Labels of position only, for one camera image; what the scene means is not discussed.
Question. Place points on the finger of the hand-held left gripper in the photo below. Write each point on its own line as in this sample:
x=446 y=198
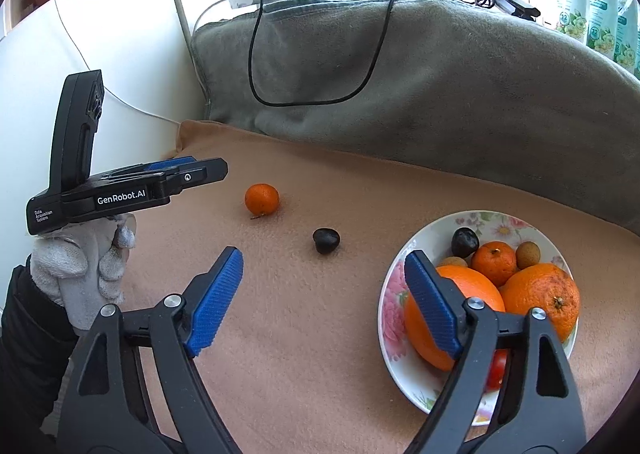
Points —
x=200 y=173
x=167 y=164

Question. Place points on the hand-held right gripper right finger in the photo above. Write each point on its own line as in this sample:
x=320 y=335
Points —
x=432 y=309

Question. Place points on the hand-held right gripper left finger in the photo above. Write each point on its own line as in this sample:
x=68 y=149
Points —
x=215 y=304

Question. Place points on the floral white plate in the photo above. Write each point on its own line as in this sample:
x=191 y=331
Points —
x=397 y=294

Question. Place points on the large smooth orange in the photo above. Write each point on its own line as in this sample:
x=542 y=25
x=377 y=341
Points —
x=470 y=290

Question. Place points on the red tomato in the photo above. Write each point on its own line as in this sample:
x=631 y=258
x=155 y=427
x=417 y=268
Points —
x=497 y=370

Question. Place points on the large speckled orange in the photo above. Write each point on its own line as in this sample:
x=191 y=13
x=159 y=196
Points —
x=540 y=296

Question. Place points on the person's left forearm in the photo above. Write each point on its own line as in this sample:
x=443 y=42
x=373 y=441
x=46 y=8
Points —
x=30 y=334

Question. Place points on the person's left hand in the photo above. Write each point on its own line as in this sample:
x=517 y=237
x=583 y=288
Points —
x=80 y=264

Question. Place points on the brown longan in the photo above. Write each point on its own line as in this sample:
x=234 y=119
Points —
x=528 y=255
x=452 y=262

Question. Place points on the small mandarin with stem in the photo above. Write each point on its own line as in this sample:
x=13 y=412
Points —
x=261 y=199

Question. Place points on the dark chestnut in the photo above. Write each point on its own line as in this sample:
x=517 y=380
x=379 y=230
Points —
x=465 y=241
x=326 y=240

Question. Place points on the peach blanket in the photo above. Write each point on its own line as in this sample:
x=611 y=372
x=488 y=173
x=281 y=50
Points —
x=300 y=334

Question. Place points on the grey blanket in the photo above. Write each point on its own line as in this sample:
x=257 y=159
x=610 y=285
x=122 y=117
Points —
x=450 y=108

